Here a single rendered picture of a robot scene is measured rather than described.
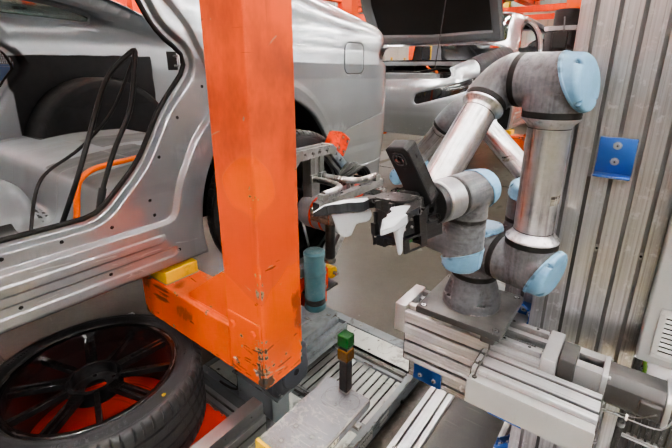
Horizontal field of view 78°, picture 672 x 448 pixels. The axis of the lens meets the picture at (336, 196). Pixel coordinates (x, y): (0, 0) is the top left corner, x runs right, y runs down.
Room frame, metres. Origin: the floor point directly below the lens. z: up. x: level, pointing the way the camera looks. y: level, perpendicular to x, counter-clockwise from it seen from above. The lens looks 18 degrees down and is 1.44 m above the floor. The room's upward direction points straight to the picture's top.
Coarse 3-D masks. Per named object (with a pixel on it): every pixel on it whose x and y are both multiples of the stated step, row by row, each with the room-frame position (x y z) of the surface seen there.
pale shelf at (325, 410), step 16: (320, 384) 1.09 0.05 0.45; (336, 384) 1.09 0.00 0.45; (304, 400) 1.02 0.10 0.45; (320, 400) 1.02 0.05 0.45; (336, 400) 1.02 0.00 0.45; (352, 400) 1.02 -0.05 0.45; (368, 400) 1.02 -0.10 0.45; (288, 416) 0.96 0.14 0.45; (304, 416) 0.96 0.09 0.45; (320, 416) 0.96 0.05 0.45; (336, 416) 0.96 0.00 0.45; (352, 416) 0.96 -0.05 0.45; (272, 432) 0.90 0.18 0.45; (288, 432) 0.90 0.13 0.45; (304, 432) 0.90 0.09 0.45; (320, 432) 0.90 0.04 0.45; (336, 432) 0.90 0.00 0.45
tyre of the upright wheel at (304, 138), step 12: (300, 132) 1.69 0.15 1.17; (312, 132) 1.75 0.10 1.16; (300, 144) 1.68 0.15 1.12; (312, 144) 1.74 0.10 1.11; (216, 192) 1.54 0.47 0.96; (216, 204) 1.52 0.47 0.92; (216, 216) 1.52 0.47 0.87; (216, 228) 1.52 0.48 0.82; (216, 240) 1.55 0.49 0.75; (324, 240) 1.80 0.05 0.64
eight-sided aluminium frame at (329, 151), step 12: (324, 144) 1.71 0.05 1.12; (300, 156) 1.55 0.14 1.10; (312, 156) 1.61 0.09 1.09; (324, 156) 1.75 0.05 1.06; (336, 156) 1.73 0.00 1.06; (336, 168) 1.80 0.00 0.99; (336, 240) 1.75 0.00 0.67; (336, 252) 1.73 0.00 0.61; (300, 264) 1.60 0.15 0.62; (300, 276) 1.54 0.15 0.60
